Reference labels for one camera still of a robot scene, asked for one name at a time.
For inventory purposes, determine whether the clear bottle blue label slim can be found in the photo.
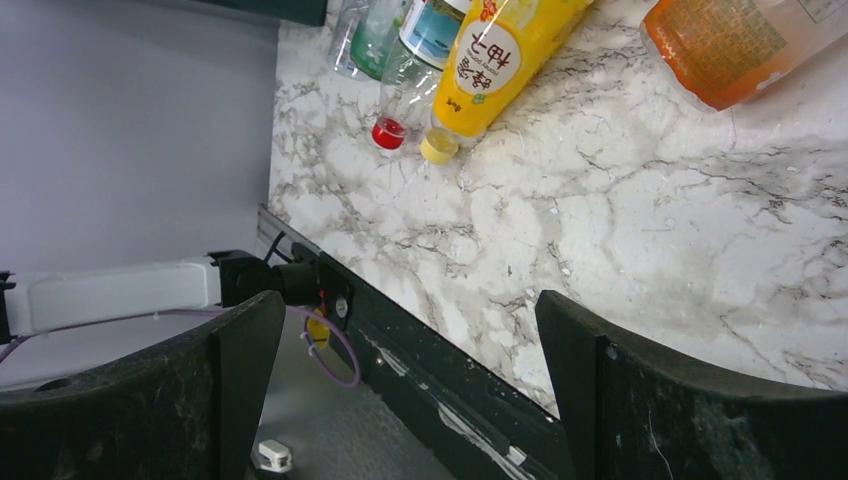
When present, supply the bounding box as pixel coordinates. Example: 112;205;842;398
327;0;370;80

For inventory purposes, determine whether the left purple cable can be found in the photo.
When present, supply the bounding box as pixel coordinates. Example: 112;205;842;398
0;304;362;391

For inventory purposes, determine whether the green tea bottle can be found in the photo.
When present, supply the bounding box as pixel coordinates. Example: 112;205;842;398
350;0;411;81

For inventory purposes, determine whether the dark green plastic bin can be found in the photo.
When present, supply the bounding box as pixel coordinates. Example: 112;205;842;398
207;0;328;27

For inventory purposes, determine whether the yellow juice bottle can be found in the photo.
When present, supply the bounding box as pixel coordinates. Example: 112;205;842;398
420;0;592;165

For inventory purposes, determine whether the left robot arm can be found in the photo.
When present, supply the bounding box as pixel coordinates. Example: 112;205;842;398
1;250;321;344

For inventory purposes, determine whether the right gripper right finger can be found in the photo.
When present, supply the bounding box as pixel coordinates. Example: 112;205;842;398
535;290;847;479

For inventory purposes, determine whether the aluminium frame rail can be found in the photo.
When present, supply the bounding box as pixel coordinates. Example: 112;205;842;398
254;204;320;265

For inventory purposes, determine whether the orange juice bottle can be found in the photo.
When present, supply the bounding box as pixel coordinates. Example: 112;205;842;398
641;0;847;111

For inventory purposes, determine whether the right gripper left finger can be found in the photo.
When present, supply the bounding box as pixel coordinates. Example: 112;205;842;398
1;291;285;479

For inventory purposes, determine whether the clear bottle red blue label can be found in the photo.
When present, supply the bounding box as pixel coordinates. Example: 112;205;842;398
371;0;472;150

